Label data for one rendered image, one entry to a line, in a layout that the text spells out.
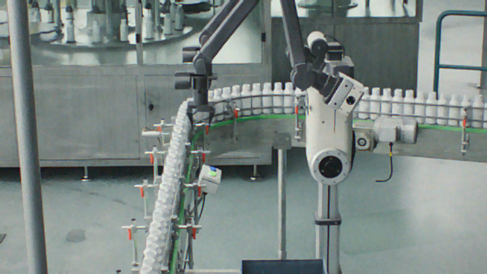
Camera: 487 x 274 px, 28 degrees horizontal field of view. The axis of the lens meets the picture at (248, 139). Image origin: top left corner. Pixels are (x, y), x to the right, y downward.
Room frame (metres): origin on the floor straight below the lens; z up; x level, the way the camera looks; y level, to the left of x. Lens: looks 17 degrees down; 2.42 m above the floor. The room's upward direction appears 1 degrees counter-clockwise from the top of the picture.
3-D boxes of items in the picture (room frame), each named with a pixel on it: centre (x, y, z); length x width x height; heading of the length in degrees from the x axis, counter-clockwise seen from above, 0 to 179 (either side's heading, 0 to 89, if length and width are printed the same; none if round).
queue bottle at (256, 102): (5.15, -0.05, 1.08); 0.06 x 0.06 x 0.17
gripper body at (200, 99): (3.52, 0.18, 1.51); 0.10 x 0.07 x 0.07; 90
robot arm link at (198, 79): (3.52, 0.18, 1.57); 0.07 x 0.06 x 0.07; 93
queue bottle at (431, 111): (4.93, -0.97, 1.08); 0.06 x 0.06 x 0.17
